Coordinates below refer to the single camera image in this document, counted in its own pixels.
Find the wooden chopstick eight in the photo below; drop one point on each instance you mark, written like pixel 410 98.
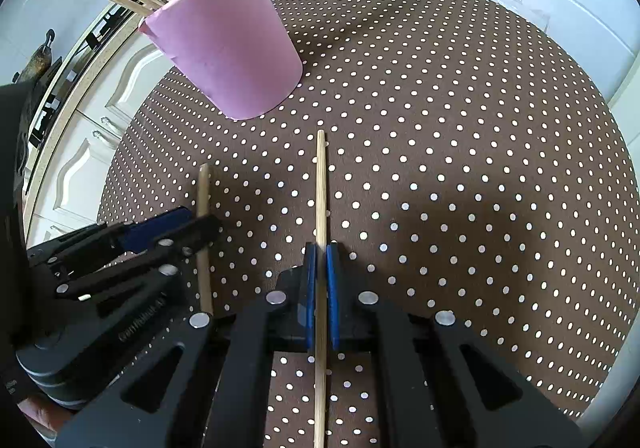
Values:
pixel 321 330

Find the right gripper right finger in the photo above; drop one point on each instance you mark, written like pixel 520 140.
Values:
pixel 437 383

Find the pink paper cup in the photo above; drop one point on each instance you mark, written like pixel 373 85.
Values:
pixel 236 52

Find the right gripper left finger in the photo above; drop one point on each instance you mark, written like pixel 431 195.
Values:
pixel 208 384

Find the beige countertop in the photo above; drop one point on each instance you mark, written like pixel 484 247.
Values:
pixel 65 173

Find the black wok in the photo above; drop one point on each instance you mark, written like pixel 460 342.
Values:
pixel 39 62

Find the brown polka dot tablecloth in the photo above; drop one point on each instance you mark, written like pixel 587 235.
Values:
pixel 473 167

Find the left hand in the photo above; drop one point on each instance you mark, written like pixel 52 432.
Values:
pixel 44 412

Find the black gas stove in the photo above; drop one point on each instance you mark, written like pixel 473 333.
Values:
pixel 65 73

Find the white door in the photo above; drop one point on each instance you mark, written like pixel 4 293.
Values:
pixel 625 104

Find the wooden chopstick six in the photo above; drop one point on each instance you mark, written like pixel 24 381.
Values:
pixel 202 259

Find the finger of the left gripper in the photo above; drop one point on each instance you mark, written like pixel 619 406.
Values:
pixel 169 249
pixel 90 248

